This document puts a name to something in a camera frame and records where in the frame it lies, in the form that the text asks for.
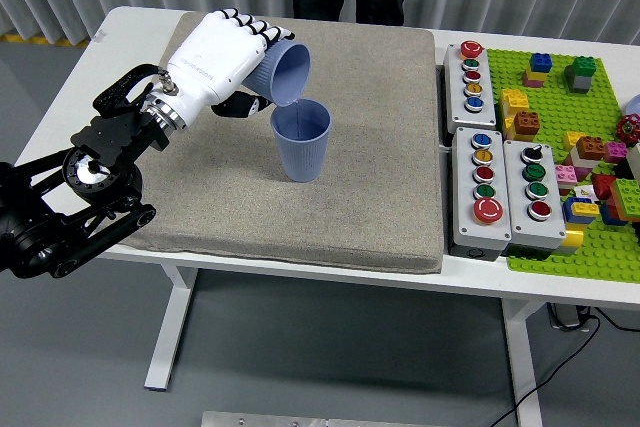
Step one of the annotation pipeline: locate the grey-brown fabric mat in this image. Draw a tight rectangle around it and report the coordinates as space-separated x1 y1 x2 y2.
117 11 446 276

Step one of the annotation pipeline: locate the grey power box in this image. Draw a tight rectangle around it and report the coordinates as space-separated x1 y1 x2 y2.
547 302 594 332

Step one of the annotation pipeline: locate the green studded baseplate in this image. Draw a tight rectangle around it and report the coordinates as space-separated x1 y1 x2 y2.
485 48 640 283

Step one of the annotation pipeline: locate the black floor cable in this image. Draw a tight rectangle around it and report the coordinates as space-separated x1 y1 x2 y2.
482 314 601 427
594 305 640 333

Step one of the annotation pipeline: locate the red toy brick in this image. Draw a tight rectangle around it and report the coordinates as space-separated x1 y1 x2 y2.
591 173 620 202

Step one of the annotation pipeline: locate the brown toy brick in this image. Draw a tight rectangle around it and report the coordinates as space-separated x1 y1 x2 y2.
575 136 607 162
513 110 542 137

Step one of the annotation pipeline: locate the yellow toy cylinder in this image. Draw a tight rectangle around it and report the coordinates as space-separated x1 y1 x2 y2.
559 228 586 256

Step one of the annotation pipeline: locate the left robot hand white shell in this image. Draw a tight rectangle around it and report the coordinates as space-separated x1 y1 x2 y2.
160 8 297 121

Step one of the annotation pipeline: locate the grey five-button box, mushroom button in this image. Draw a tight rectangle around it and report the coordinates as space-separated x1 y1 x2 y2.
442 40 498 132

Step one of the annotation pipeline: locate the magenta toy brick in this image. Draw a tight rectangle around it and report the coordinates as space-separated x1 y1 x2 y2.
603 141 629 165

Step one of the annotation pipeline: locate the grey five-button box, black base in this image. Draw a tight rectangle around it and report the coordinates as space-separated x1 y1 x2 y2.
451 126 514 261

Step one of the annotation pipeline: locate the white table leg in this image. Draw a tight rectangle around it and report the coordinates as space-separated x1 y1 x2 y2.
143 266 199 392
501 299 554 427

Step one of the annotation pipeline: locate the red valve handwheel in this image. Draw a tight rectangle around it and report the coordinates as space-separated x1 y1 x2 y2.
615 114 640 146

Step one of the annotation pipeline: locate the white block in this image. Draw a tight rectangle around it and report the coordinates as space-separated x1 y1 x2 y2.
624 143 640 183

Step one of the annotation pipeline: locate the large green toy brick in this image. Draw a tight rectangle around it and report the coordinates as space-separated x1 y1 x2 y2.
608 178 640 222

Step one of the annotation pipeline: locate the grey box with selector switch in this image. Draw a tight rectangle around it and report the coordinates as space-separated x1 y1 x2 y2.
502 139 568 261

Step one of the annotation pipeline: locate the blue ribbed plastic cup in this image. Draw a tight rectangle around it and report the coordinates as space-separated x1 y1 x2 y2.
270 98 333 183
244 40 311 108

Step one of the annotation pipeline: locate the white toy brick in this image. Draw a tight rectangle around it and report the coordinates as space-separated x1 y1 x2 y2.
571 150 604 172

